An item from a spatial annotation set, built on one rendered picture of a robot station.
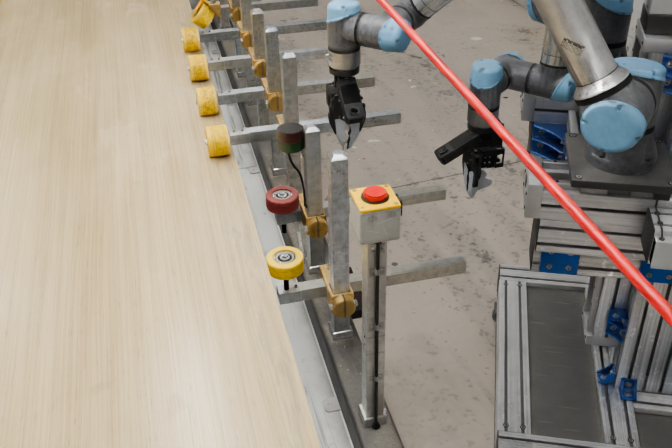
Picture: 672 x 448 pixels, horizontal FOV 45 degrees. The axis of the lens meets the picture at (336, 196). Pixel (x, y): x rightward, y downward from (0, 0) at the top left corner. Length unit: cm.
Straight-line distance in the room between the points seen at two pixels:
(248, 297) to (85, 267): 37
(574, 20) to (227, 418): 96
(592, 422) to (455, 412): 46
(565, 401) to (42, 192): 152
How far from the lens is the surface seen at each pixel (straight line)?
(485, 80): 194
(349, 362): 179
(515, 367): 250
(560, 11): 163
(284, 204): 192
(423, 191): 205
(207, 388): 148
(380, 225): 134
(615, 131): 166
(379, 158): 395
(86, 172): 216
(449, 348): 288
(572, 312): 276
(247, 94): 236
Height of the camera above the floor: 194
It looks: 32 degrees down
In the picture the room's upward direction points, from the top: 1 degrees counter-clockwise
